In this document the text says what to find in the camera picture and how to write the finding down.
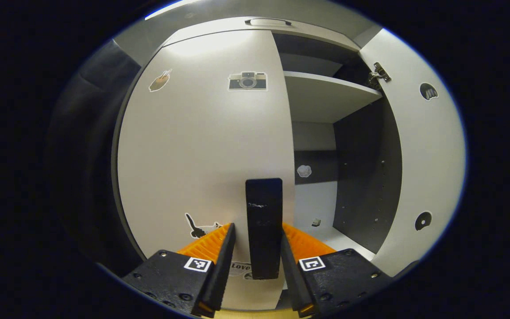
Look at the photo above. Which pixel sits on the cabinet door with camera sticker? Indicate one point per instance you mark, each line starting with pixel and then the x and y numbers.
pixel 202 133

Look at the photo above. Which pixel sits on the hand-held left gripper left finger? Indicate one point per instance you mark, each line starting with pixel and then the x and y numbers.
pixel 222 270

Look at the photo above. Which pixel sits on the white double-door shoe cabinet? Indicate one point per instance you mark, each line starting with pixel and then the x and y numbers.
pixel 365 177

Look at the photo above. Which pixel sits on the cabinet door with headphones sticker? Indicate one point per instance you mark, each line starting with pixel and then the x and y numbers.
pixel 423 155

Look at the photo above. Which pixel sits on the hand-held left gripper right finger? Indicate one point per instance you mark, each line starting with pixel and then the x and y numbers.
pixel 294 274

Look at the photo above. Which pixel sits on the metal door hinge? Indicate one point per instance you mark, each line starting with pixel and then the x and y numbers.
pixel 378 75

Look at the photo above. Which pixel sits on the white cabinet drawer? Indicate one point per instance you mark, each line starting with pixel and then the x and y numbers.
pixel 219 32

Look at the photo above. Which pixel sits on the white cabinet shelf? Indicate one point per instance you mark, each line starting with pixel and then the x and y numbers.
pixel 343 243
pixel 326 95

